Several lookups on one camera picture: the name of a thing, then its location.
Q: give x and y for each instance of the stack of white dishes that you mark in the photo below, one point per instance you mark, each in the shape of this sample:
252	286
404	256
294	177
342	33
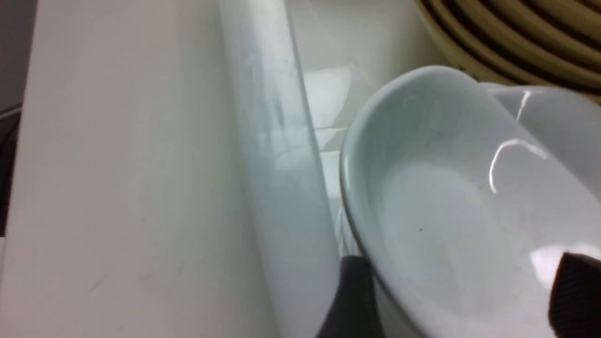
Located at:
463	196

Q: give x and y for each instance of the stack of yellow bowls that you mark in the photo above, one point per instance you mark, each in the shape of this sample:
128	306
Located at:
520	42

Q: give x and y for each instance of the large white plastic tub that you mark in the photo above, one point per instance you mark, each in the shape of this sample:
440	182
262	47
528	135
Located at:
170	168

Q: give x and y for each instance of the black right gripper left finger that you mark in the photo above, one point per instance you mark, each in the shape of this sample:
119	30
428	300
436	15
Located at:
353	312

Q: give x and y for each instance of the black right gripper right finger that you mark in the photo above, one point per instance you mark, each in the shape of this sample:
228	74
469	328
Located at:
575	297

